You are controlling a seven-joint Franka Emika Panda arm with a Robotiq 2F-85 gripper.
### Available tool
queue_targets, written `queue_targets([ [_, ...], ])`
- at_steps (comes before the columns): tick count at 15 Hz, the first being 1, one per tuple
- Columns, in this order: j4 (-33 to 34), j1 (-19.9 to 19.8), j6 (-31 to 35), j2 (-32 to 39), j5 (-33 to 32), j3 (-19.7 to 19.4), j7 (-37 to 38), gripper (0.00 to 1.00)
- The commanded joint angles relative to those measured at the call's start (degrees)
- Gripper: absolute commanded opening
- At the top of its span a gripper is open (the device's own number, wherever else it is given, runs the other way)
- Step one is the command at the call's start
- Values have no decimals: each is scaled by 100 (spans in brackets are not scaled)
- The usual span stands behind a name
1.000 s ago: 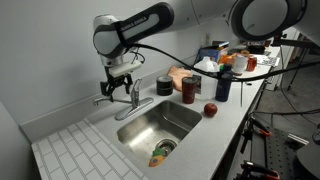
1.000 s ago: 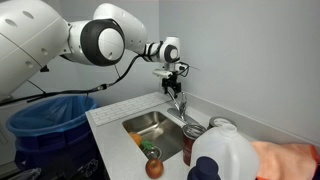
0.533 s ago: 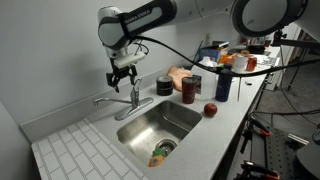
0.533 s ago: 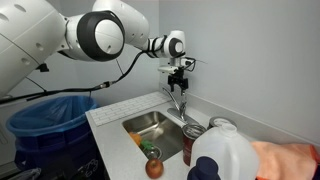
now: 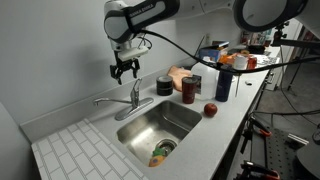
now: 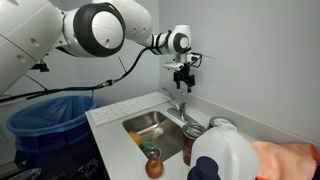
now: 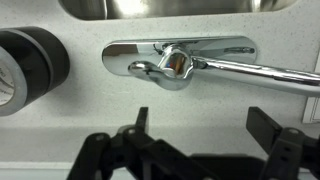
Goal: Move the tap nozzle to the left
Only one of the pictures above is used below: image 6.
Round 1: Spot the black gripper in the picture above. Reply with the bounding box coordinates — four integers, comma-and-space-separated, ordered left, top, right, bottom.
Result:
172, 64, 196, 94

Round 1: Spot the chrome tap faucet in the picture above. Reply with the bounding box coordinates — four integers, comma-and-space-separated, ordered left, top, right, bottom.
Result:
161, 86, 201, 127

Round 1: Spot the stainless steel sink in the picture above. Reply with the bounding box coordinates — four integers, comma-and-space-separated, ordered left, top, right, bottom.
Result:
121, 109, 188, 163

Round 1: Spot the red soda can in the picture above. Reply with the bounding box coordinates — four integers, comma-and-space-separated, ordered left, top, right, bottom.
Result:
181, 123, 207, 167

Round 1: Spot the white tile pattern mat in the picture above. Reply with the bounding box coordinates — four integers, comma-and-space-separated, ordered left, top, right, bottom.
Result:
89, 91, 172, 127

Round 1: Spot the green toy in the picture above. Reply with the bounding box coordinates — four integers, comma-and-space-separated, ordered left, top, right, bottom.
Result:
139, 139, 155, 152

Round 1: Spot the orange toy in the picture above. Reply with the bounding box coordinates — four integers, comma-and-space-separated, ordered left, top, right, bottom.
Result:
128, 131, 143, 147

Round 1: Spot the translucent white plastic jug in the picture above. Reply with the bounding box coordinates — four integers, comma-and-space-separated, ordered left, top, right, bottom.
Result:
189, 122, 260, 180

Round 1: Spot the navy blue bottle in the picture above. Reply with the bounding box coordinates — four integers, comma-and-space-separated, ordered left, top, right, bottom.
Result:
186, 155, 222, 180

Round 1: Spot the red apple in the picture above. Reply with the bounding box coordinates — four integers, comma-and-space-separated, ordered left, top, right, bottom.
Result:
144, 157, 165, 180

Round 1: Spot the orange cloth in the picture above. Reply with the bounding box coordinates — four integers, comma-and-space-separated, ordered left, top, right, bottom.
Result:
250, 140, 320, 180

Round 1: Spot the blue plastic bin liner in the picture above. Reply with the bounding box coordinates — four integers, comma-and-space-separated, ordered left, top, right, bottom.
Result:
5, 95, 98, 138

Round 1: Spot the dark blue recycling bin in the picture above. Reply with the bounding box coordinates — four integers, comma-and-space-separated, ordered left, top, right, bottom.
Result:
13, 128, 112, 180

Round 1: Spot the crumpled grey plastic sheet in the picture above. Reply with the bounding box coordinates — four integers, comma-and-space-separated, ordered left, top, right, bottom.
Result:
9, 167, 43, 180

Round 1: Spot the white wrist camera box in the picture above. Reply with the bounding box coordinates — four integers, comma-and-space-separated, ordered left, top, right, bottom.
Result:
162, 61, 185, 72

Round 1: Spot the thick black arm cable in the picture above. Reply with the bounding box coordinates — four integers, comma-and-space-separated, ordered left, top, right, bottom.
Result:
0, 46, 153, 104

